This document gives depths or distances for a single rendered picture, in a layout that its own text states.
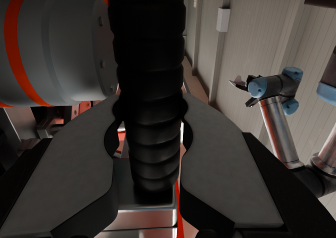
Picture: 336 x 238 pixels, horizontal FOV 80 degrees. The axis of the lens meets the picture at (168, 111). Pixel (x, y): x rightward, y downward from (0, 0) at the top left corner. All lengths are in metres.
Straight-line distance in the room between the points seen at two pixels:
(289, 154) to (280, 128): 0.10
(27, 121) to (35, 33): 0.19
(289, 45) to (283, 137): 4.65
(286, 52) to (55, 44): 5.32
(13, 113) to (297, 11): 5.19
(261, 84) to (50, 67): 0.72
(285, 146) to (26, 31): 0.80
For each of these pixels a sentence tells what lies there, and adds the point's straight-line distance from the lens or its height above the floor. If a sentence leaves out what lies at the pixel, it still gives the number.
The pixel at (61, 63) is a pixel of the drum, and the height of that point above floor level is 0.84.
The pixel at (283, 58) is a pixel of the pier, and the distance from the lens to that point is 5.48.
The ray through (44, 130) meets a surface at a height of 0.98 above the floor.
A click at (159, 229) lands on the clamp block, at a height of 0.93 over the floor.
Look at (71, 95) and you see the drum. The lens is 0.27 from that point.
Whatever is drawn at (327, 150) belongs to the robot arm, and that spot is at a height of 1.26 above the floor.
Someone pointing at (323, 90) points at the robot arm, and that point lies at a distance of 0.67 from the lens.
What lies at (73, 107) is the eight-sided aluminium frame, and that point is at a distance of 0.55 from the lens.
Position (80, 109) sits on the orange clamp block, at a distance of 0.58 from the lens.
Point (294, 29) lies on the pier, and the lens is 5.37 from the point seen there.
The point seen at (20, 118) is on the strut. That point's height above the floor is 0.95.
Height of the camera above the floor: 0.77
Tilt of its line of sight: 32 degrees up
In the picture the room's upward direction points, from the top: 180 degrees clockwise
